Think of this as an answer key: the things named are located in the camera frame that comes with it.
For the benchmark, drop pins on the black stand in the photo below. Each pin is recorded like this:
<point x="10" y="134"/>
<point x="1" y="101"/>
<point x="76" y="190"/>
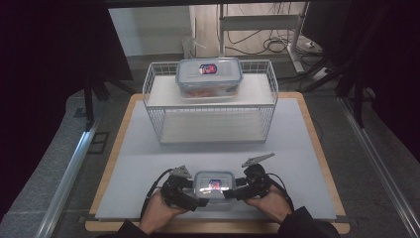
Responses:
<point x="356" y="82"/>
<point x="94" y="95"/>

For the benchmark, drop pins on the person's left hand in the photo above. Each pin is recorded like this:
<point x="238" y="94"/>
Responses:
<point x="157" y="211"/>

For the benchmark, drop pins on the aluminium rail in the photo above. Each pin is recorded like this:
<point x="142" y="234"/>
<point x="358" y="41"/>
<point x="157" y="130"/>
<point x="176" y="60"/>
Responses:
<point x="379" y="165"/>
<point x="66" y="178"/>

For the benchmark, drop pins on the light grey table mat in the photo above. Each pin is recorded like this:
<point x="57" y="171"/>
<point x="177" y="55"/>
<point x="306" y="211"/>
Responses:
<point x="138" y="158"/>

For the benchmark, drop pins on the small clear plastic food container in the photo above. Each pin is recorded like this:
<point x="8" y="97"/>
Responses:
<point x="214" y="185"/>

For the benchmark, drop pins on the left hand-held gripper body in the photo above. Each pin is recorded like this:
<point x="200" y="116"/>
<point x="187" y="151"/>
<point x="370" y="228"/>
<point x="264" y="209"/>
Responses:
<point x="173" y="190"/>

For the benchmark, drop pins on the person's right hand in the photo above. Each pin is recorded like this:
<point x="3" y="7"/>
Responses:
<point x="270" y="206"/>

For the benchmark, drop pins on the large clear plastic food container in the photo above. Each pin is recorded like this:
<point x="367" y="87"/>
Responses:
<point x="208" y="77"/>

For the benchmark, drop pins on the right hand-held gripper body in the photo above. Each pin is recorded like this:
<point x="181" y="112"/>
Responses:
<point x="257" y="181"/>

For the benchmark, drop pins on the white metal desk frame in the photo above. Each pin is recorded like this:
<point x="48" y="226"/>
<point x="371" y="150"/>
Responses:
<point x="261" y="23"/>

